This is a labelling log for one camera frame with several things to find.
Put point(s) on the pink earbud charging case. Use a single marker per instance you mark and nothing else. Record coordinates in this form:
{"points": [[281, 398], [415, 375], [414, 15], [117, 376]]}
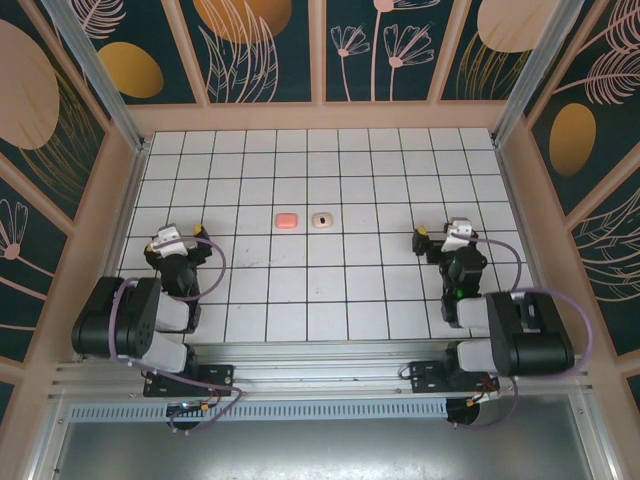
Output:
{"points": [[286, 221]]}

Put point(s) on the beige earbud charging case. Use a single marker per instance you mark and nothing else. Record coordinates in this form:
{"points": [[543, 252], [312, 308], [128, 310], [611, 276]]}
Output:
{"points": [[323, 220]]}

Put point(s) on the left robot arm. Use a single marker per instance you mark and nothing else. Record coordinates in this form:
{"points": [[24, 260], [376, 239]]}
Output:
{"points": [[132, 312]]}

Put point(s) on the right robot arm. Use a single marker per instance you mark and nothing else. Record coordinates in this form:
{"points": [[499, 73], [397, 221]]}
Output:
{"points": [[530, 345]]}

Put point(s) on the small circuit board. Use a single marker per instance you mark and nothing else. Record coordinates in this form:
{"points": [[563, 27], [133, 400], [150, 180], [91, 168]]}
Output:
{"points": [[187, 409]]}

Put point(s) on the grey sheet metal panel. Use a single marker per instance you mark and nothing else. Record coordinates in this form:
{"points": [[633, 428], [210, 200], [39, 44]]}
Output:
{"points": [[320, 450]]}

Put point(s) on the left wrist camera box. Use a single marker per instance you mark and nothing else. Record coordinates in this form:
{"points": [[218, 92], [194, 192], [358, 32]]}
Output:
{"points": [[170, 240]]}

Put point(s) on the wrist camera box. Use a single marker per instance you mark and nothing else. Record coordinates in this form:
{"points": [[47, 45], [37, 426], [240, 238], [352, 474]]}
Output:
{"points": [[457, 234], [170, 240]]}

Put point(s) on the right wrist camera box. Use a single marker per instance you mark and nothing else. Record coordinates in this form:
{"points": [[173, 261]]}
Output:
{"points": [[457, 234]]}

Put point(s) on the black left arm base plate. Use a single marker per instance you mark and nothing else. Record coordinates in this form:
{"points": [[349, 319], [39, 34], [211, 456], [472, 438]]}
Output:
{"points": [[220, 375]]}

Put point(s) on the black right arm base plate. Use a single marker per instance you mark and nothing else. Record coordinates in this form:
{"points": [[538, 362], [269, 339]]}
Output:
{"points": [[425, 372]]}

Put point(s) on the aluminium frame post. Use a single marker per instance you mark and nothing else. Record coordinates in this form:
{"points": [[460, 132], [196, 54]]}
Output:
{"points": [[107, 95], [525, 75]]}

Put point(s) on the aluminium mounting rail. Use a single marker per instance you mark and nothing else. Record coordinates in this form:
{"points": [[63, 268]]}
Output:
{"points": [[320, 370]]}

